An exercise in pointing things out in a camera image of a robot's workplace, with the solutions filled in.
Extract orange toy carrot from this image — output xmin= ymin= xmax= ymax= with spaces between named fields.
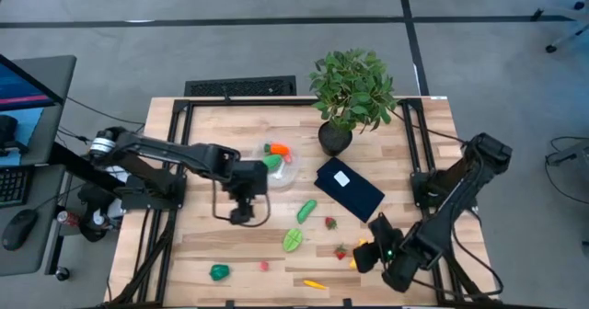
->
xmin=263 ymin=142 xmax=292 ymax=157

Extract green toy cucumber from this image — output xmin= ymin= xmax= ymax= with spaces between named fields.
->
xmin=295 ymin=199 xmax=318 ymax=225

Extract office chair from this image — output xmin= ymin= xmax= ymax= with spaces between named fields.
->
xmin=531 ymin=0 xmax=589 ymax=55

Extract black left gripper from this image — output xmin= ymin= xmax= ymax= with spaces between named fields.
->
xmin=227 ymin=160 xmax=270 ymax=225

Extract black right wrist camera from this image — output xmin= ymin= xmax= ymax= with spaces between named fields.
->
xmin=367 ymin=212 xmax=405 ymax=251

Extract red soda can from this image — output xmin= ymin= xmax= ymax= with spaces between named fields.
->
xmin=55 ymin=210 xmax=82 ymax=228

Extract black floor vent grille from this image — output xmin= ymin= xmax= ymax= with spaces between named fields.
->
xmin=184 ymin=74 xmax=298 ymax=97

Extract black computer mouse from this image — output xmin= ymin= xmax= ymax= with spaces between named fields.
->
xmin=1 ymin=208 xmax=40 ymax=252

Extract potted green plant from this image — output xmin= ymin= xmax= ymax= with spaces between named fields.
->
xmin=308 ymin=47 xmax=399 ymax=157

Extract yellow toy banana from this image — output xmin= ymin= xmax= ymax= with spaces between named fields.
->
xmin=348 ymin=237 xmax=369 ymax=271

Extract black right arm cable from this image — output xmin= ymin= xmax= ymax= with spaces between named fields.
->
xmin=389 ymin=109 xmax=468 ymax=144

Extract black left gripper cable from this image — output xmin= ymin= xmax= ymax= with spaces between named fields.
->
xmin=211 ymin=178 xmax=273 ymax=229

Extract dark blue folded cloth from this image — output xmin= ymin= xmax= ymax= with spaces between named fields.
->
xmin=314 ymin=156 xmax=387 ymax=223

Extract grey desk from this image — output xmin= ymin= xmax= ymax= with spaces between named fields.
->
xmin=0 ymin=54 xmax=78 ymax=278

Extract black keyboard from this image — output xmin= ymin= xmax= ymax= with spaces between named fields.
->
xmin=0 ymin=166 xmax=29 ymax=208

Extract light green toy starfruit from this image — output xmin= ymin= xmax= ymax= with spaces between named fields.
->
xmin=282 ymin=227 xmax=305 ymax=254

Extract black aluminium table frame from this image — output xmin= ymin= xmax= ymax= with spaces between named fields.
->
xmin=108 ymin=97 xmax=502 ymax=309

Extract desk computer monitor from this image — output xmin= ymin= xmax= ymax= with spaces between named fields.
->
xmin=0 ymin=53 xmax=65 ymax=167

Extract clear plastic tupperware container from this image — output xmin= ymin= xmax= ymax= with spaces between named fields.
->
xmin=255 ymin=139 xmax=301 ymax=190

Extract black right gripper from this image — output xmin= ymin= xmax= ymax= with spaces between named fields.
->
xmin=352 ymin=242 xmax=409 ymax=278

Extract dark green toy bell pepper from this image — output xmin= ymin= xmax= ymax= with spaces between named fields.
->
xmin=209 ymin=263 xmax=231 ymax=282

